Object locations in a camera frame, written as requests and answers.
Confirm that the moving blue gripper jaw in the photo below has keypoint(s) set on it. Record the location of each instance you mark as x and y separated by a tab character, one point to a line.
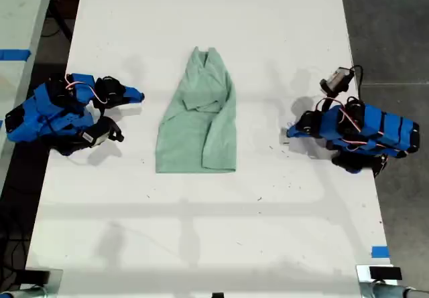
129	98
303	135

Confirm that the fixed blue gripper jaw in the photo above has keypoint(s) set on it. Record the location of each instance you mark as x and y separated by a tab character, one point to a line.
134	92
296	129

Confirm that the pale green T-shirt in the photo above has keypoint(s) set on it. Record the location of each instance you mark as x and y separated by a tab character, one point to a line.
194	134

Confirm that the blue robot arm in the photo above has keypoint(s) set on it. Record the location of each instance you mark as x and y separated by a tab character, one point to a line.
375	130
55	117

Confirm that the long blue tape strip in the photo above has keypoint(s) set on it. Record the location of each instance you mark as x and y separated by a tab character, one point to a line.
15	54

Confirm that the short blue tape strip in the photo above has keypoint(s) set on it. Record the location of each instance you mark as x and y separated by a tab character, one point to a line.
380	251

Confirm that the metal clamp plate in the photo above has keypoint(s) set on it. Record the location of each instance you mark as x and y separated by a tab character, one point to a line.
55	279
362	274

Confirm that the small black box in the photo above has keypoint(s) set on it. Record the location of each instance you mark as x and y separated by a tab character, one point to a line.
37	277
385	273

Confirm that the grey metal pipe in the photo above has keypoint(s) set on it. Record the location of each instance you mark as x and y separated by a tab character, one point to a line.
392	291
20	293

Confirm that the tiny black box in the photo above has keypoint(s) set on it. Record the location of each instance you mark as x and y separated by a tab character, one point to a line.
218	295

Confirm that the camera black stalk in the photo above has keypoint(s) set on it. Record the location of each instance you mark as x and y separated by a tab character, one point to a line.
101	113
330	99

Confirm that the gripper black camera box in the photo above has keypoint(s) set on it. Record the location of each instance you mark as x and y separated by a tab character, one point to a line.
100	135
336	80

